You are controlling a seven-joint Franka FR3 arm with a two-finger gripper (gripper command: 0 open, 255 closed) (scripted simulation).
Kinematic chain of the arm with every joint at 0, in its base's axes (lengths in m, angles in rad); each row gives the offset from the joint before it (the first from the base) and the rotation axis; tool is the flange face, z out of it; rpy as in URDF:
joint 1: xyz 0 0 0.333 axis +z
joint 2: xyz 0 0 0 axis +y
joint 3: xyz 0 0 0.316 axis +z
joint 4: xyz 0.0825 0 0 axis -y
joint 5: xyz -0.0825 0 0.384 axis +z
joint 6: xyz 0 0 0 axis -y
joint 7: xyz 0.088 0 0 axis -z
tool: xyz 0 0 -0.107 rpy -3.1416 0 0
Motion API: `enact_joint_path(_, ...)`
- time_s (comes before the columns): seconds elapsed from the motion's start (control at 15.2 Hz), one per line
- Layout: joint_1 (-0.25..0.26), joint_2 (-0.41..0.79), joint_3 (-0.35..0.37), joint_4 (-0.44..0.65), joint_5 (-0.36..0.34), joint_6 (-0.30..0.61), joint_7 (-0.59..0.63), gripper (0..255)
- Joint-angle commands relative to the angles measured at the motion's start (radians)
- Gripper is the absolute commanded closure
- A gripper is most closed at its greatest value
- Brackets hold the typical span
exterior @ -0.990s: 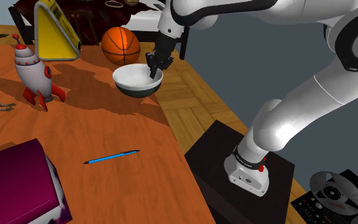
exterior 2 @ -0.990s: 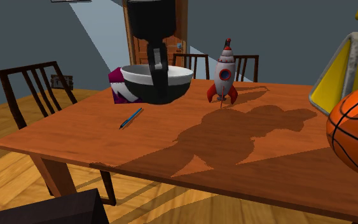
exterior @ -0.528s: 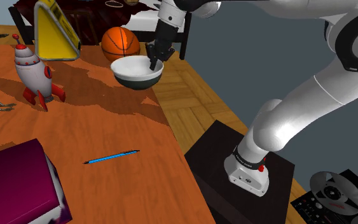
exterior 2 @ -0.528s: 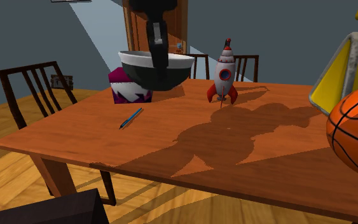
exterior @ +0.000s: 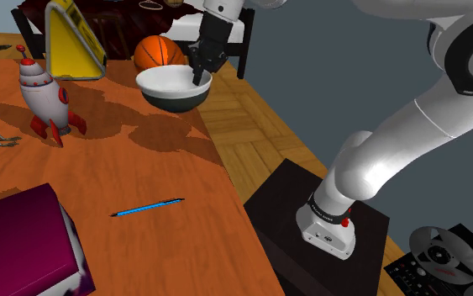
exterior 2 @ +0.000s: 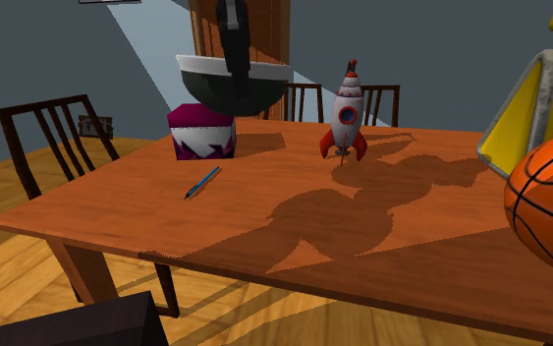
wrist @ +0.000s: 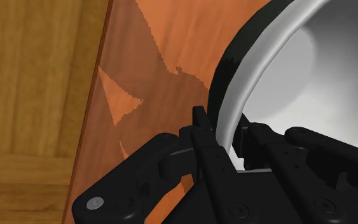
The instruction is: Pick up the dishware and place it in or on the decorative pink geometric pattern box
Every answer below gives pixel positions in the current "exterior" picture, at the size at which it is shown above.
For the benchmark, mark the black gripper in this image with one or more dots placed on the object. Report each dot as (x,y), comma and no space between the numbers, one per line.
(213,39)

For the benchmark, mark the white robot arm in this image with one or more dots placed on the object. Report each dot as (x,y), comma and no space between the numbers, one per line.
(387,155)

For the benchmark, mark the white and black bowl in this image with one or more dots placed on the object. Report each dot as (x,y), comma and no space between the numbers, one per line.
(170,88)

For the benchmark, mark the orange basketball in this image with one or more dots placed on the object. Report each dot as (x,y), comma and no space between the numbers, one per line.
(154,51)

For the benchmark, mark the yellow triangular sign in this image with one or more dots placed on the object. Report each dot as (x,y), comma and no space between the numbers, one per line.
(70,53)

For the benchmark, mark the blue pen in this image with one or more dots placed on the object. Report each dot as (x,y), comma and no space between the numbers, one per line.
(148,206)

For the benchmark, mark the grey and red toy rocket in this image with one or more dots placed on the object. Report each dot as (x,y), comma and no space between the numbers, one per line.
(45,98)

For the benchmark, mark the dark robot stand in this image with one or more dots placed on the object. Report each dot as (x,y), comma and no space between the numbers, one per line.
(301,254)

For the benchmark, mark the magenta box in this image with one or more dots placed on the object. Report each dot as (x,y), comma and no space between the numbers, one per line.
(23,250)

